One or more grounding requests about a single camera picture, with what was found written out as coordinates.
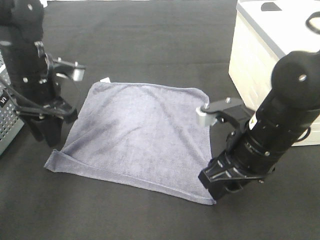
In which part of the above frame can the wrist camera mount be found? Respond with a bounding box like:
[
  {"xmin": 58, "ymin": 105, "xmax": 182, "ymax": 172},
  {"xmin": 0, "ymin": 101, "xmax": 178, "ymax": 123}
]
[
  {"xmin": 53, "ymin": 58, "xmax": 86, "ymax": 82},
  {"xmin": 195, "ymin": 97, "xmax": 255, "ymax": 129}
]

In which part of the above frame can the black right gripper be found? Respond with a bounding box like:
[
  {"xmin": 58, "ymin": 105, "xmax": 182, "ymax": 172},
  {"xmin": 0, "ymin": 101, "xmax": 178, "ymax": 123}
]
[{"xmin": 198, "ymin": 151, "xmax": 275, "ymax": 201}]

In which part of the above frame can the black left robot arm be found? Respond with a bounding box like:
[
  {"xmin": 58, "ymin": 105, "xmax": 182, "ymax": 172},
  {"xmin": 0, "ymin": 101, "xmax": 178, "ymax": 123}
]
[{"xmin": 0, "ymin": 0, "xmax": 86, "ymax": 147}]

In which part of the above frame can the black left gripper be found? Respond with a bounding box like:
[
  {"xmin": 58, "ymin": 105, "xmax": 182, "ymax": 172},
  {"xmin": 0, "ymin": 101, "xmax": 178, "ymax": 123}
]
[{"xmin": 16, "ymin": 96, "xmax": 78, "ymax": 147}]

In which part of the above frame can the grey microfibre towel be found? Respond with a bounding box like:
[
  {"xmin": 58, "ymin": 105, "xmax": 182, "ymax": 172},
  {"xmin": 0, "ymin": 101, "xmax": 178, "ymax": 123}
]
[{"xmin": 44, "ymin": 81, "xmax": 215, "ymax": 205}]

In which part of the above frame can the grey perforated laundry basket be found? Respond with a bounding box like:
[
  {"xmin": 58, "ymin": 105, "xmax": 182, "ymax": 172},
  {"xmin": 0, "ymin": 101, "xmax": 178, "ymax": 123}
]
[{"xmin": 0, "ymin": 47, "xmax": 25, "ymax": 156}]

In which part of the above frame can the white object at table edge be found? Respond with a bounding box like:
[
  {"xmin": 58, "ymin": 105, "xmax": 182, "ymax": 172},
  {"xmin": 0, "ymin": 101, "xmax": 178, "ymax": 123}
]
[{"xmin": 39, "ymin": 0, "xmax": 48, "ymax": 8}]

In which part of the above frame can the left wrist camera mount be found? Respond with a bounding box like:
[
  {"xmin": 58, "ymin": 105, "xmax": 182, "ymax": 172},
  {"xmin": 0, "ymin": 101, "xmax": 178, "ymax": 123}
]
[{"xmin": 53, "ymin": 58, "xmax": 86, "ymax": 82}]

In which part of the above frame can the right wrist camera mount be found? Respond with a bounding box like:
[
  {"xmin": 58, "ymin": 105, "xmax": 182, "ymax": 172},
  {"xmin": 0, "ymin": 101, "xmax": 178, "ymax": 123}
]
[{"xmin": 195, "ymin": 97, "xmax": 255, "ymax": 129}]

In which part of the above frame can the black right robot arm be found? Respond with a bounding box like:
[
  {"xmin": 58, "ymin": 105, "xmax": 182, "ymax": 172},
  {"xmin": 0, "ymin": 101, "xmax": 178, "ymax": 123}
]
[{"xmin": 197, "ymin": 51, "xmax": 320, "ymax": 201}]

